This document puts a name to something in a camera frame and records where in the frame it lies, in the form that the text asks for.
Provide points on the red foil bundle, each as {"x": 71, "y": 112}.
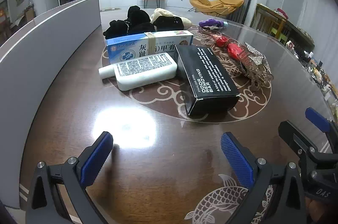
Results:
{"x": 232, "y": 48}

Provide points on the person's right hand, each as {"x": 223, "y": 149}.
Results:
{"x": 322, "y": 213}

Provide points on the black cardboard box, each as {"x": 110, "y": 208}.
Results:
{"x": 206, "y": 73}

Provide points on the cluttered sideboard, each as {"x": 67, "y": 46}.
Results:
{"x": 309, "y": 55}

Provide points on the white television cabinet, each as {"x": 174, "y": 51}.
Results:
{"x": 118, "y": 0}

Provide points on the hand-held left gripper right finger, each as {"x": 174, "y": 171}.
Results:
{"x": 237, "y": 160}

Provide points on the grey partition board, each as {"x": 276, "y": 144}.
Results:
{"x": 39, "y": 60}

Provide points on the yellow lounge chair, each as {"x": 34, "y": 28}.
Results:
{"x": 211, "y": 3}

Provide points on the cream knit hat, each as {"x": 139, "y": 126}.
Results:
{"x": 162, "y": 12}

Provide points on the blue white medicine box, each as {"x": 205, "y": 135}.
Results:
{"x": 126, "y": 52}

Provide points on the rhinestone star hair clip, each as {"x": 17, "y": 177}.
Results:
{"x": 257, "y": 68}

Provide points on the white plastic bottle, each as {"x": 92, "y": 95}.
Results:
{"x": 142, "y": 73}

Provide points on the black fluffy cloth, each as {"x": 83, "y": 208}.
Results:
{"x": 137, "y": 15}

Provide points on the wooden chair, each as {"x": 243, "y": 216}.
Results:
{"x": 269, "y": 20}

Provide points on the purple plastic toy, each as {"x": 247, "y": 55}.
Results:
{"x": 211, "y": 23}

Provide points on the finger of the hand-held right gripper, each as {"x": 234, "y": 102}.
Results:
{"x": 317, "y": 118}
{"x": 293, "y": 136}

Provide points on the black knit hat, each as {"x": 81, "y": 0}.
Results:
{"x": 169, "y": 23}

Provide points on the brown patterned wooden desktop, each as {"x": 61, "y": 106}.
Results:
{"x": 148, "y": 173}

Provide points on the clear plastic bottle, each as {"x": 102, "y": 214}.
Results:
{"x": 31, "y": 2}

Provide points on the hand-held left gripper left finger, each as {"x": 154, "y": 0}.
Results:
{"x": 96, "y": 158}

